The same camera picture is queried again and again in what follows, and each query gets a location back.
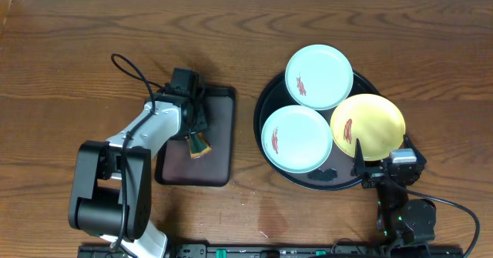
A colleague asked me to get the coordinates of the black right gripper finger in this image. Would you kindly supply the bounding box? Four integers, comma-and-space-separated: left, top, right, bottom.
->
403, 134, 419, 152
350, 139, 365, 176

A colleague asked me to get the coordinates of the yellow green scrubbing sponge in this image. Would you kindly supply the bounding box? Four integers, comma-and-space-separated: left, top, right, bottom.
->
187, 132, 212, 159

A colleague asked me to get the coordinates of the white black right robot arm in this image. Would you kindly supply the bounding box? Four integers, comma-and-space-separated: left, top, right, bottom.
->
351, 136, 436, 256

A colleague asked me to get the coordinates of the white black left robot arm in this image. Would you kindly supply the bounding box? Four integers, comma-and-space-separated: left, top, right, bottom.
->
68, 69, 211, 257

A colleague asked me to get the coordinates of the round black serving tray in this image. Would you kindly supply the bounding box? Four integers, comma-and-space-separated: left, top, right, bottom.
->
253, 72, 361, 191

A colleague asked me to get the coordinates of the black rectangular water tray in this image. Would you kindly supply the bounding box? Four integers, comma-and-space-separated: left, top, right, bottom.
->
155, 88, 236, 187

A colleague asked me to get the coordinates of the yellow plate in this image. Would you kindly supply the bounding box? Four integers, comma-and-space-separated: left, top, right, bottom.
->
330, 94, 406, 161

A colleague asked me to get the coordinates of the lower light green plate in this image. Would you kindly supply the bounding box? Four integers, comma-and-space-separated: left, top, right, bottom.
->
260, 105, 333, 173

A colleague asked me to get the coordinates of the light green plate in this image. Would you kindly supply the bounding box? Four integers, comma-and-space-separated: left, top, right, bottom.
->
260, 105, 333, 173
284, 45, 354, 110

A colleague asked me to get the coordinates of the top light green plate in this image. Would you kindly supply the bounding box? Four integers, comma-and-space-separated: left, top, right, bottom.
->
284, 45, 354, 110

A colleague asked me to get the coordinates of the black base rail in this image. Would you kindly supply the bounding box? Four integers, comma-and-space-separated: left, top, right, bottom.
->
78, 243, 464, 258

